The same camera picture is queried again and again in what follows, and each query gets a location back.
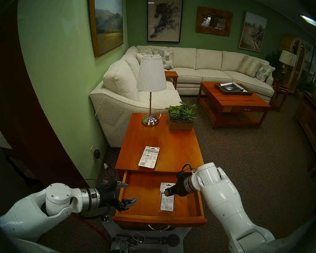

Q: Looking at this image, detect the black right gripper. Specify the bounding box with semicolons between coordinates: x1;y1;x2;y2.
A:
164;176;191;198

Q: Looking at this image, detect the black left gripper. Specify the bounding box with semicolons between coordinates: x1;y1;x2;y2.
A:
99;181;138;212

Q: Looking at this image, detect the small clear Command blister package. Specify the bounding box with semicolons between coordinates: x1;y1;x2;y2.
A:
160;182;175;213

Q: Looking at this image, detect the wooden drawer with metal handle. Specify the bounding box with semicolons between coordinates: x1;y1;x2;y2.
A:
112;170;208;231

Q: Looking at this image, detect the large Command hooks card package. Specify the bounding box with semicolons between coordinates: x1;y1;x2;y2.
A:
138;146;160;169

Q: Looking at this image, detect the black round disk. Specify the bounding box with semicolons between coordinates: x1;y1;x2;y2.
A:
167;234;180;247

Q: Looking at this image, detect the black power strip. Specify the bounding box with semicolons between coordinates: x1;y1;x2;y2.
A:
115;235;167;246

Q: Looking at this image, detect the orange wooden end table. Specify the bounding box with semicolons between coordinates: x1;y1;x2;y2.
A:
115;113;204;176

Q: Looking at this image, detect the succulent planter box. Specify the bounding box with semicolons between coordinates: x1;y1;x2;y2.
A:
165;102;198;130

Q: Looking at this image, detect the cream sectional sofa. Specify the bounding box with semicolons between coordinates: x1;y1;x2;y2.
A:
90;46;275;148

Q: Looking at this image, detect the wooden coffee table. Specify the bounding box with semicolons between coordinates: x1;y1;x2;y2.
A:
197;82;271;130

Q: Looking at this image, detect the small wooden side table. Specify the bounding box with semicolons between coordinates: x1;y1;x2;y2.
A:
164;71;179;90

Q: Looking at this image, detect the dark cover book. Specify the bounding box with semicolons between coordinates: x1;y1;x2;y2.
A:
220;83;244;92

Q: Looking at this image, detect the white shade table lamp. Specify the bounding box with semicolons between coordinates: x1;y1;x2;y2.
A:
136;55;167;127

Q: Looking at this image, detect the dark wooden tray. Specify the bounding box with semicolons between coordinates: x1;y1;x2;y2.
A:
215;82;254;96

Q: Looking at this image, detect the brown wooden door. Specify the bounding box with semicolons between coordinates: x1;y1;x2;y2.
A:
0;0;94;192

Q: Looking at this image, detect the striped beige throw pillow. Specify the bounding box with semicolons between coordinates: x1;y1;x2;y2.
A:
238;56;262;77

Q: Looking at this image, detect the dark red end table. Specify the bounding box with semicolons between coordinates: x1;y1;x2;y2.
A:
269;82;290;112

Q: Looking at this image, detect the wooden sideboard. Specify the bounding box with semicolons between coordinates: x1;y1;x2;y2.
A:
295;90;316;157

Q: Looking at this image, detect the wood framed mirror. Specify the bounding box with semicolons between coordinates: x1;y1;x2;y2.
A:
196;6;233;37

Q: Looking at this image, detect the dark green floor plant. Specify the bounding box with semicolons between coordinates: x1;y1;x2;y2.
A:
266;51;283;76

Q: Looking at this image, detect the mountain landscape painting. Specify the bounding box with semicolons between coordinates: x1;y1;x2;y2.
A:
89;0;124;58

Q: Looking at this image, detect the black framed horse picture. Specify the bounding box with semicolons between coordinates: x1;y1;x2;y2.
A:
147;0;184;43

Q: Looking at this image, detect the tree landscape painting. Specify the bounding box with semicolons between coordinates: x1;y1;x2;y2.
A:
238;11;268;52

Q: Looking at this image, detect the arched wooden cabinet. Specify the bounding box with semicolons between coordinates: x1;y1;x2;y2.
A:
280;35;307;95

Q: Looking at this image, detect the ceiling light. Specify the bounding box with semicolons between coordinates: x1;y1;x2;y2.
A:
300;15;316;29

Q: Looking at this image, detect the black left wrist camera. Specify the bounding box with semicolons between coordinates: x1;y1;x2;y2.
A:
101;178;119;189

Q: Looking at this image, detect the black power cord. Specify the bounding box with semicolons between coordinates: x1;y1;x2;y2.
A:
100;156;119;178

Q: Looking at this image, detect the black right camera cable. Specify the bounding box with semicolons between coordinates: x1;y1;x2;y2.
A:
180;164;198;176

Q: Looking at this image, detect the black braided arm hose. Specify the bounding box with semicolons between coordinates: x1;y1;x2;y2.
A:
79;206;111;220

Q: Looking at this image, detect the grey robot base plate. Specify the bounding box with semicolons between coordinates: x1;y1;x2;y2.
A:
102;216;192;253

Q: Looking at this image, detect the red cable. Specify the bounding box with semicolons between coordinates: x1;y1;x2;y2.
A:
72;213;108;242

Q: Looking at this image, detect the white wire coil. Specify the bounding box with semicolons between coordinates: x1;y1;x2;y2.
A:
130;232;145;247

